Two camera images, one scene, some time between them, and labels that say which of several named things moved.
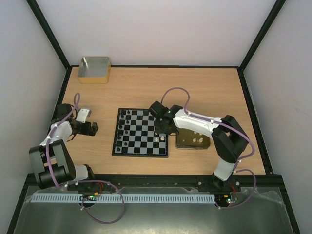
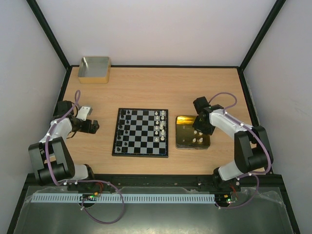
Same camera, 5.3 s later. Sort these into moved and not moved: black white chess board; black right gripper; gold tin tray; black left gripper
Moved: black right gripper
Not moved: gold tin tray; black white chess board; black left gripper
